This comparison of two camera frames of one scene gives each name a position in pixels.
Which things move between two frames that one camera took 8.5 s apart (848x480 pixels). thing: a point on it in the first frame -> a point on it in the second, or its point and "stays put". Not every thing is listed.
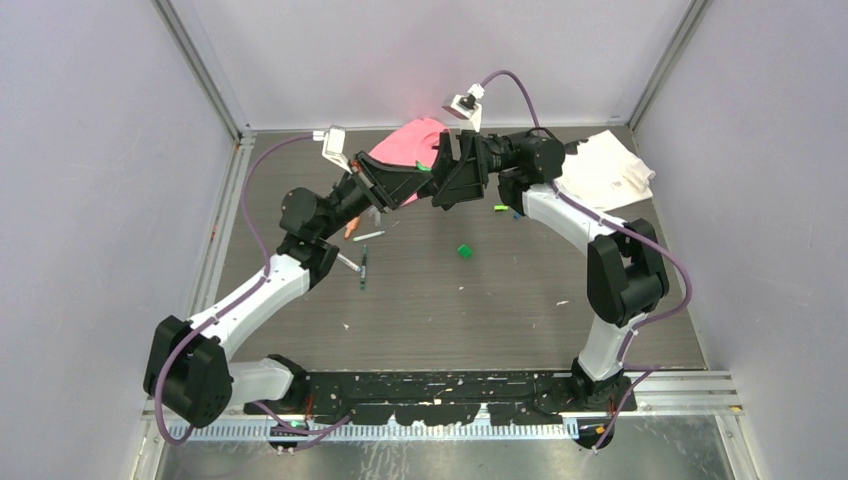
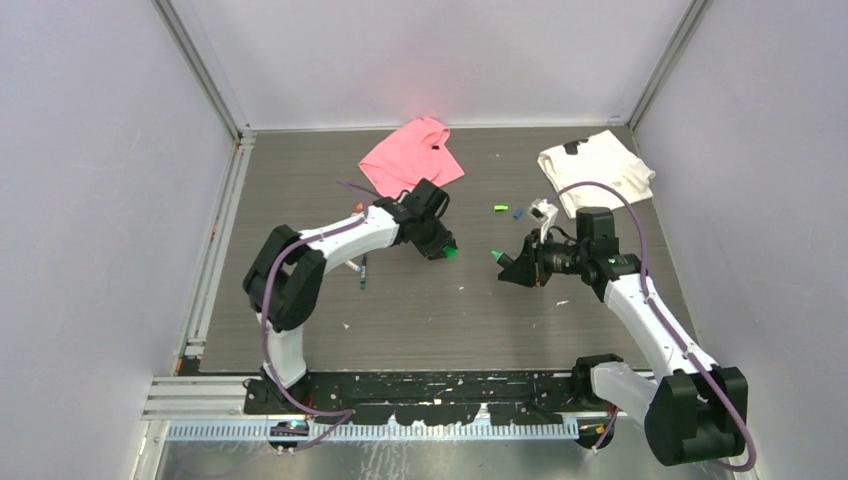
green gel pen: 363,269 stays put
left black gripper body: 364,178 -> 433,238
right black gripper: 465,180 -> 529,268
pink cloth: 413,142 stays put
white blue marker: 349,263 stays put
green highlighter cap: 465,251 -> 450,252
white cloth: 603,174 stays put
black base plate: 446,398 stays put
